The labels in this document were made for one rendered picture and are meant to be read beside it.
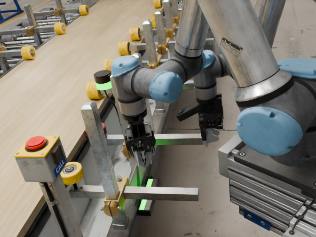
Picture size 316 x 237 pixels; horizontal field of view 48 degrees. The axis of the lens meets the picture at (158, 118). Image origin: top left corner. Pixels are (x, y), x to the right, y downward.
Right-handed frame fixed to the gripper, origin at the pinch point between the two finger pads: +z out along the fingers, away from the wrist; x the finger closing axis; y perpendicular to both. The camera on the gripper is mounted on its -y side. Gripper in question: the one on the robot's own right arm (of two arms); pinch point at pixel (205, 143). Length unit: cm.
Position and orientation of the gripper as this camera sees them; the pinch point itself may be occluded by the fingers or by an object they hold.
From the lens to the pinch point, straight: 133.3
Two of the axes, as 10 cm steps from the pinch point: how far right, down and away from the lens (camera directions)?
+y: 9.7, -0.3, -2.4
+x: 1.9, -5.3, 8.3
